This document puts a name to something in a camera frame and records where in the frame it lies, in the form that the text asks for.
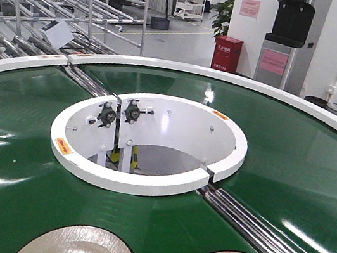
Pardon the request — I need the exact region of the white outer conveyor rim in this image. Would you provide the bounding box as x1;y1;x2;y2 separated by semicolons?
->
0;54;337;131

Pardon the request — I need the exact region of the red fire extinguisher box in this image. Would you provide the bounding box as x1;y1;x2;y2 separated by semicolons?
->
211;36;243;73

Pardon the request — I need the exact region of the green potted plant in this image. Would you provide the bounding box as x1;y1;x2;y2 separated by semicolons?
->
212;0;235;38

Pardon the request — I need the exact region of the steel conveyor rollers right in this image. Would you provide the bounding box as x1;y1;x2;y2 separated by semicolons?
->
198;185;297;253

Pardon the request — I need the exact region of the white inner conveyor ring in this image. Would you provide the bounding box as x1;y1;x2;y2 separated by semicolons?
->
43;78;255;212

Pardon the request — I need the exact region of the glossy cream plate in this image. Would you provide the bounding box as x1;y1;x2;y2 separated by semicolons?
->
17;225;132;253

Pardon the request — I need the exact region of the white shelf cart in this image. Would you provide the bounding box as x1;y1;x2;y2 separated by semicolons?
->
173;0;205;21

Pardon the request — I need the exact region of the white control box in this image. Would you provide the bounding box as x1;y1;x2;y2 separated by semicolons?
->
39;18;73;49

